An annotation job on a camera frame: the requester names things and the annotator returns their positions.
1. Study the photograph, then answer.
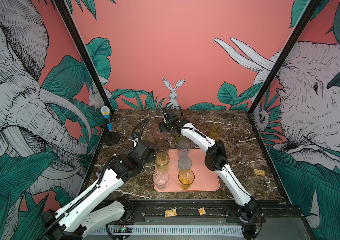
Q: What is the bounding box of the tall green glass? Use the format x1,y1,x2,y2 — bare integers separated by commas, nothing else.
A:
154,152,170,172

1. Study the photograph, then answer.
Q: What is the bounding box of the tall blue glass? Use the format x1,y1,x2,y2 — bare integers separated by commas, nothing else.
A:
177,139,191,158

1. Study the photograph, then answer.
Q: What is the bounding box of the black microphone stand base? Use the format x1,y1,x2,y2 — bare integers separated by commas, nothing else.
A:
103,131,120,146

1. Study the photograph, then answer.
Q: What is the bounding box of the tall clear glass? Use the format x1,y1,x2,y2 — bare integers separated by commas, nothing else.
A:
152,170,169,191

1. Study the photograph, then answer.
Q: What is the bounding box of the white ribbed panel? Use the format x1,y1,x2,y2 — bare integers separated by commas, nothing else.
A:
91,225,243,237

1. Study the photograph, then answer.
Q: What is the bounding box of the tall smoky grey glass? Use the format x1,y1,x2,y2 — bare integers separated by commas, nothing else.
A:
155,139,170,154

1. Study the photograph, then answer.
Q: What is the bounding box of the frosted teal cup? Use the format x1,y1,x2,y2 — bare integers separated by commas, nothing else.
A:
178,156,193,171

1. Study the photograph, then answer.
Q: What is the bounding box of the black corner frame post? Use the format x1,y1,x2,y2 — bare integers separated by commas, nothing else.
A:
247,0,321,115
53,0,114,114

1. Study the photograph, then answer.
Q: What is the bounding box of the short yellow glass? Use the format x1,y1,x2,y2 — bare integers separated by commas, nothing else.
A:
210,124,223,140

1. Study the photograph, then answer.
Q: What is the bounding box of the black corrugated cable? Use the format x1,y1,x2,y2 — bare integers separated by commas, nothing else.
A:
130,118,151,143

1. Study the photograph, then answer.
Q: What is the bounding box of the blue toy microphone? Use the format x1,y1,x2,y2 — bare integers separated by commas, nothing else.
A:
100,106,112,131

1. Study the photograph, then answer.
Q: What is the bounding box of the black corner frame post right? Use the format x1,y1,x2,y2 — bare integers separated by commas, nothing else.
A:
247,0,321,115

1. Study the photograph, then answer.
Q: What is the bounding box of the black front rail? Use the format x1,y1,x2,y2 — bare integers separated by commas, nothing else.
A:
97,199,303,224

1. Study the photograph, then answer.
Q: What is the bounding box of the black corner frame post left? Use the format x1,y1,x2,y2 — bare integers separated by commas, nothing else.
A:
53,0,114,114

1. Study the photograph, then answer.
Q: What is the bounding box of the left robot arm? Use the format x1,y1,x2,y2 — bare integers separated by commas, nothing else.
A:
39,140,156,240

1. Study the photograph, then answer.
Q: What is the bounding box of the short pink glass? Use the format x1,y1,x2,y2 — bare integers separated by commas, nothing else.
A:
151,124,162,140

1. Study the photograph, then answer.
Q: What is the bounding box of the small yellow letter tag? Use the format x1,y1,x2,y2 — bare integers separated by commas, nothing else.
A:
198,208,206,216

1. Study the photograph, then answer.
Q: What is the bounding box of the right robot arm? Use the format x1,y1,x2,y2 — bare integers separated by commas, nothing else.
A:
159,108,263,223

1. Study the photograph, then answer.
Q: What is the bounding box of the tall yellow glass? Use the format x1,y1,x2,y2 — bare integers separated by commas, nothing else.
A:
178,169,195,191

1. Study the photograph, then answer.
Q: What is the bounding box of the pink plastic tray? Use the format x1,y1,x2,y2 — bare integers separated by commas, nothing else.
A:
154,149,220,193

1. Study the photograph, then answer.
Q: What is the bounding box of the short green glass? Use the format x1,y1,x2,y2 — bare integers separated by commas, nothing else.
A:
175,135,186,143

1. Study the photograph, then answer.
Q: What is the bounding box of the yellow tag on rail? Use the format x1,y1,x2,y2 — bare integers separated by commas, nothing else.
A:
164,209,177,218

